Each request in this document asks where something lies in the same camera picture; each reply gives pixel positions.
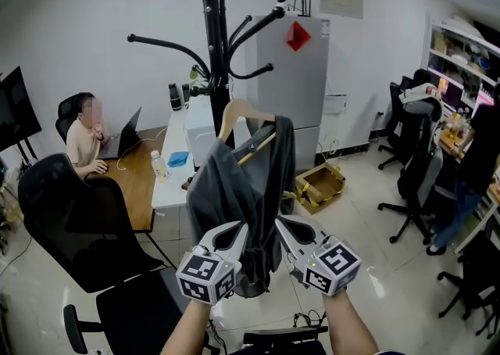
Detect person's right forearm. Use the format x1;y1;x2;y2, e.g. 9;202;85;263
322;289;380;355

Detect white desk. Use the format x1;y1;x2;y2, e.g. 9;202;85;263
151;109;251;210

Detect white desktop appliance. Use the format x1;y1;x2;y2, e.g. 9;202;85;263
184;94;220;169

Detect white storage shelf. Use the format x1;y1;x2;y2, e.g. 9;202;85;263
421;13;500;112

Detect pink screen monitor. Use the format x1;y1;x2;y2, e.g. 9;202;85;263
437;77;466;112
472;91;497;116

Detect brown wooden desk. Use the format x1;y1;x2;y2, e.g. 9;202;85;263
84;125;169;234

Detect red paper decoration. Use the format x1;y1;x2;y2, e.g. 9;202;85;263
287;20;313;52

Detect black router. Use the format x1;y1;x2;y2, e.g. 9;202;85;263
287;0;313;18

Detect gray office chair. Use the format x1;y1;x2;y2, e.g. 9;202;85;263
377;97;458;245

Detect silver refrigerator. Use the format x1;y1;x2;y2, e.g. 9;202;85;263
245;14;331;174

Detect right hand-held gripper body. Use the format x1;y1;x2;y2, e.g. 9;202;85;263
293;235;363;297

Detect cardboard box with yellow tape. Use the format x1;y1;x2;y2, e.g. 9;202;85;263
295;162;347;216

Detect white charging cable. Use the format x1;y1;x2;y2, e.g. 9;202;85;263
116;126;168;171

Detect black television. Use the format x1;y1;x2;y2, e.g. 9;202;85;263
0;66;43;153

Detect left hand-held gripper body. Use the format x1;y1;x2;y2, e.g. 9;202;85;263
175;244;243;306

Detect blue cloth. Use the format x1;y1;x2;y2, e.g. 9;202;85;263
166;151;191;169

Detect green potted plant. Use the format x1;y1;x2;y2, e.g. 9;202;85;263
189;65;212;91

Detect black coat rack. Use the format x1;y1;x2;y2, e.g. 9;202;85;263
127;0;286;299

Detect large black mesh office chair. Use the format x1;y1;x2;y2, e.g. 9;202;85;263
17;152;220;355

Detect clear plastic bottle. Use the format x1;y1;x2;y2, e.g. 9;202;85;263
150;149;172;185

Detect dark grey garment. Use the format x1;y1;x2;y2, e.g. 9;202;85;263
186;113;298;294

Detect black floor cables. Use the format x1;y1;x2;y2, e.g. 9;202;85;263
292;308;327;329

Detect black laptop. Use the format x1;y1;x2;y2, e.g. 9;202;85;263
96;106;142;160

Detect person's left forearm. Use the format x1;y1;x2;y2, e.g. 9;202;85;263
159;298;214;355

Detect white wall box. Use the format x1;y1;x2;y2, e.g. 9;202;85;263
323;93;348;115

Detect wooden clothes hanger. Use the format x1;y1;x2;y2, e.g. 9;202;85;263
217;98;277;167

